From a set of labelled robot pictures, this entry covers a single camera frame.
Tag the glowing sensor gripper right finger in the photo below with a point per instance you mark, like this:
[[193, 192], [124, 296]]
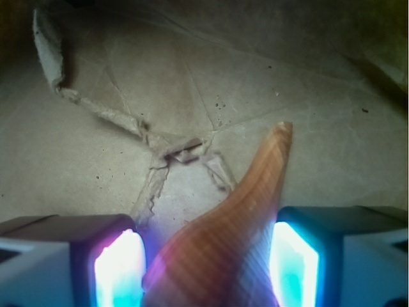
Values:
[[340, 256]]

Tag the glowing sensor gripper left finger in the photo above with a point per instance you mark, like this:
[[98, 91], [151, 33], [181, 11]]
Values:
[[57, 260]]

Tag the orange spiral conch shell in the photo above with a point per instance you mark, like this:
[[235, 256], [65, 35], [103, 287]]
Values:
[[199, 263]]

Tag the torn brown paper bag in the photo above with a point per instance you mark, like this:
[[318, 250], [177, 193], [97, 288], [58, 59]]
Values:
[[156, 108]]

